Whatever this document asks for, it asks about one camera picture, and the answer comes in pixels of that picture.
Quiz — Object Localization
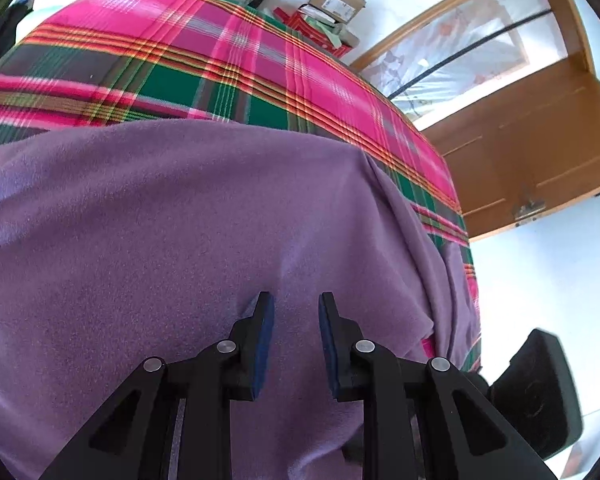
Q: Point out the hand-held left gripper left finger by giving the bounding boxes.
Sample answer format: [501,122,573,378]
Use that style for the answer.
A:
[39,291,276,480]

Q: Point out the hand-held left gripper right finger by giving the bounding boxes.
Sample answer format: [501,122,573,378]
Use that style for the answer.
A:
[318,291,558,480]

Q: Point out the purple fleece garment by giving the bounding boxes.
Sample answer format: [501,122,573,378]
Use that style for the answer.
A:
[0,119,474,480]

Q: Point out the metal door lock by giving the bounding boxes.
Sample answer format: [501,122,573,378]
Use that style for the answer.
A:
[512,198,547,224]

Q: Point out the wooden door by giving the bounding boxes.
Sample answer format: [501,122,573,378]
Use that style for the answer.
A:
[422,65,600,244]

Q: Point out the pink plaid bed sheet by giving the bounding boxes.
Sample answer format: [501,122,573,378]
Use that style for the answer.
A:
[0,0,483,377]

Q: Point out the clear printed plastic door curtain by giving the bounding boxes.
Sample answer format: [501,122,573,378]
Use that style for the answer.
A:
[365,0,567,122]

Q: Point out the wooden door frame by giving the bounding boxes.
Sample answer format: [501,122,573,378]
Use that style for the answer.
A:
[350,0,599,77]

